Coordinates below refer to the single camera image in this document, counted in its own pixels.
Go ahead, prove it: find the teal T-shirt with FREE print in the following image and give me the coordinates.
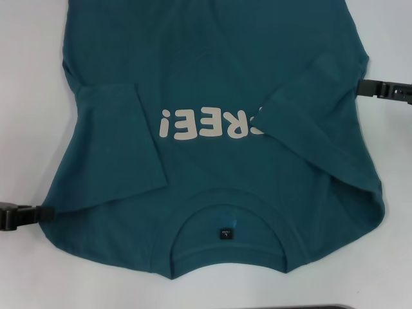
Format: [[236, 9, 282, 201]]
[[38, 0, 386, 280]]

